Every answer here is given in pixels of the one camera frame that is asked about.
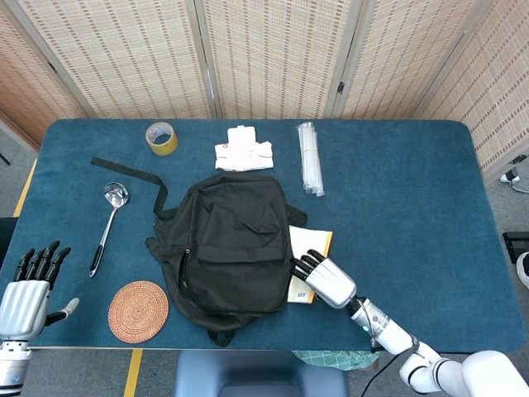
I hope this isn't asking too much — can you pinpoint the white folded cloth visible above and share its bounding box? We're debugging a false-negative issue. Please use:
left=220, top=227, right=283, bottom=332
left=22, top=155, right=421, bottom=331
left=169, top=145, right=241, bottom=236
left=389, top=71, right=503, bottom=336
left=214, top=127, right=274, bottom=171

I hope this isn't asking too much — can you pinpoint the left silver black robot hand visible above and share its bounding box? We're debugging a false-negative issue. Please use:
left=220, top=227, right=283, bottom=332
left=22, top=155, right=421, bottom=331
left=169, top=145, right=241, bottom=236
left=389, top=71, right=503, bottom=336
left=0, top=240, right=80, bottom=342

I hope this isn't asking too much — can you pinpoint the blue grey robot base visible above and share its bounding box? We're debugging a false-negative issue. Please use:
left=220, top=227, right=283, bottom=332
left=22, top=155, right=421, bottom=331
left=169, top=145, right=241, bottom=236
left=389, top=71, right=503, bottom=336
left=173, top=350, right=348, bottom=397

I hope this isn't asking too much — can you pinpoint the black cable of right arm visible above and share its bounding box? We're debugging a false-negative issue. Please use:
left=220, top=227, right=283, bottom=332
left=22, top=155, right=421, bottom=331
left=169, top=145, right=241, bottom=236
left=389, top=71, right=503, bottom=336
left=358, top=346, right=410, bottom=397

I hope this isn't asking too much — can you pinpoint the bundle of clear wrapped straws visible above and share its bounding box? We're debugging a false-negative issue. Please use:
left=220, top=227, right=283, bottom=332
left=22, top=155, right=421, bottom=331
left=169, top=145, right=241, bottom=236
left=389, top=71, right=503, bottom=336
left=297, top=121, right=326, bottom=197

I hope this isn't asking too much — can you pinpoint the white shoe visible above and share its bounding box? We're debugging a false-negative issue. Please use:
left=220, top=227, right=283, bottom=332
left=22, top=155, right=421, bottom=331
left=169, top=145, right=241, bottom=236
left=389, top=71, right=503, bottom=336
left=516, top=251, right=529, bottom=290

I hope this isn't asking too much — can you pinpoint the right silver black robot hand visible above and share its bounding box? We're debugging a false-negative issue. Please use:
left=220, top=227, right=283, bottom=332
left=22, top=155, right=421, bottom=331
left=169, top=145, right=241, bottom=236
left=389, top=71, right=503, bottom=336
left=289, top=248, right=358, bottom=309

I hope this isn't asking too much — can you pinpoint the yellow packing tape roll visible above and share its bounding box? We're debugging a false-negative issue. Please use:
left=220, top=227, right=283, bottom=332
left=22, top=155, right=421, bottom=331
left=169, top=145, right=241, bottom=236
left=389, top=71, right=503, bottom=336
left=145, top=122, right=179, bottom=157

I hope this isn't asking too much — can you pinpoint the round woven rattan coaster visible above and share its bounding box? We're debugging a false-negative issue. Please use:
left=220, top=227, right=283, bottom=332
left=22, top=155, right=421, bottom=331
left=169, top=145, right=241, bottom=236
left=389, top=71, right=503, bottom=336
left=107, top=280, right=170, bottom=344

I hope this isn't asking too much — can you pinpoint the blue felt table cover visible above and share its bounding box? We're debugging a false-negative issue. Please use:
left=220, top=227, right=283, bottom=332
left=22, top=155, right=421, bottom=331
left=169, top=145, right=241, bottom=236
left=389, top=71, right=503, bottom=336
left=0, top=118, right=528, bottom=352

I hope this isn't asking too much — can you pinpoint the green patterned cloth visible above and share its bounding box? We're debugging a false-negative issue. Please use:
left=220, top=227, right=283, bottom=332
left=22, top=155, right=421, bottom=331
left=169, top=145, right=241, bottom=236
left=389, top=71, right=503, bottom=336
left=291, top=350, right=380, bottom=372

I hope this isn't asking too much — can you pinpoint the white book with yellow spine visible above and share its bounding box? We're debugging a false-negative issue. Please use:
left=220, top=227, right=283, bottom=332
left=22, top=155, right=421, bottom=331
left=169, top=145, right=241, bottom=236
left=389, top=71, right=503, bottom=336
left=287, top=225, right=334, bottom=305

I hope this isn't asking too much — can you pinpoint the black fabric backpack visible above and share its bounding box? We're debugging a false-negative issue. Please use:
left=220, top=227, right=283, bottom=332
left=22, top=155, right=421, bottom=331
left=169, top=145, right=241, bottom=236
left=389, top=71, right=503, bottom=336
left=90, top=155, right=309, bottom=347

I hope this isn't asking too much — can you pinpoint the woven bamboo folding screen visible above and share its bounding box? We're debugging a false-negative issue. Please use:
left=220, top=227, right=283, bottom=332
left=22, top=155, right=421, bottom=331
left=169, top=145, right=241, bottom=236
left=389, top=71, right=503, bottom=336
left=0, top=0, right=529, bottom=175

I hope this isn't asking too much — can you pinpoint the steel ladle with black handle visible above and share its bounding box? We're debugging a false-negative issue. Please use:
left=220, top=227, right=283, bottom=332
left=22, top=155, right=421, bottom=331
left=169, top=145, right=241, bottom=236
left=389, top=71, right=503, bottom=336
left=88, top=181, right=130, bottom=279

